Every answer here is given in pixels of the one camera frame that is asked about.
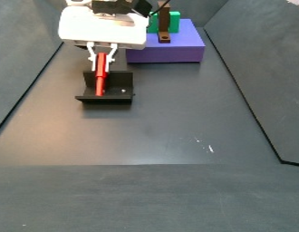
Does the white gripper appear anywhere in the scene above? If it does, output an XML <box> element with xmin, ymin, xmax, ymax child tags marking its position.
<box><xmin>59</xmin><ymin>6</ymin><xmax>150</xmax><ymax>73</ymax></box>

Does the red peg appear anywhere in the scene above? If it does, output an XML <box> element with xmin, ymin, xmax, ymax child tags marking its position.
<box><xmin>96</xmin><ymin>53</ymin><xmax>107</xmax><ymax>96</ymax></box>

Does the black angled holder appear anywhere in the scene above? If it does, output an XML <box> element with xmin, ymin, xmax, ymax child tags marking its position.
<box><xmin>76</xmin><ymin>71</ymin><xmax>135</xmax><ymax>104</ymax></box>

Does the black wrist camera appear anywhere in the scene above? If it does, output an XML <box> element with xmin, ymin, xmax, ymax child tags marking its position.
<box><xmin>92</xmin><ymin>0</ymin><xmax>152</xmax><ymax>17</ymax></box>

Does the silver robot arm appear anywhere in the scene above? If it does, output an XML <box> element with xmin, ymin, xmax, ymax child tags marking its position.
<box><xmin>59</xmin><ymin>0</ymin><xmax>150</xmax><ymax>71</ymax></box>

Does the purple base board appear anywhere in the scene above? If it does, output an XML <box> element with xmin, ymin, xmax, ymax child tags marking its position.
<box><xmin>126</xmin><ymin>19</ymin><xmax>206</xmax><ymax>63</ymax></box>

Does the right green block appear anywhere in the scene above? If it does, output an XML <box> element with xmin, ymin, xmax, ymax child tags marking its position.
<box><xmin>147</xmin><ymin>14</ymin><xmax>159</xmax><ymax>34</ymax></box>

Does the brown T-shaped block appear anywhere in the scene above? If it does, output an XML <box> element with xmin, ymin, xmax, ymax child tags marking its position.
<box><xmin>158</xmin><ymin>0</ymin><xmax>171</xmax><ymax>44</ymax></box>

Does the black cable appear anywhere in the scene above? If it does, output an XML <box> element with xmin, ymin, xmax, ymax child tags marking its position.
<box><xmin>150</xmin><ymin>0</ymin><xmax>174</xmax><ymax>17</ymax></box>

